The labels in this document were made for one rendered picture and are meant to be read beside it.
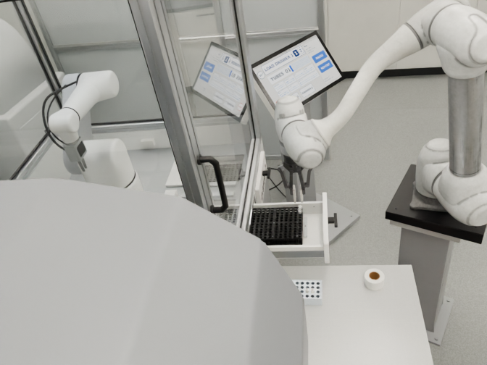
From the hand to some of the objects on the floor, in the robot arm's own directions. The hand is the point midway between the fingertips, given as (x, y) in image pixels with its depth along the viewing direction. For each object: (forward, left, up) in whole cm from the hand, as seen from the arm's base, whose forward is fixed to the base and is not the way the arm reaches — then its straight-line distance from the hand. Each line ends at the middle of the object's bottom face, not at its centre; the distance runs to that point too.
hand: (298, 193), depth 176 cm
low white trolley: (-21, +38, -102) cm, 111 cm away
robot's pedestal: (-47, -34, -100) cm, 115 cm away
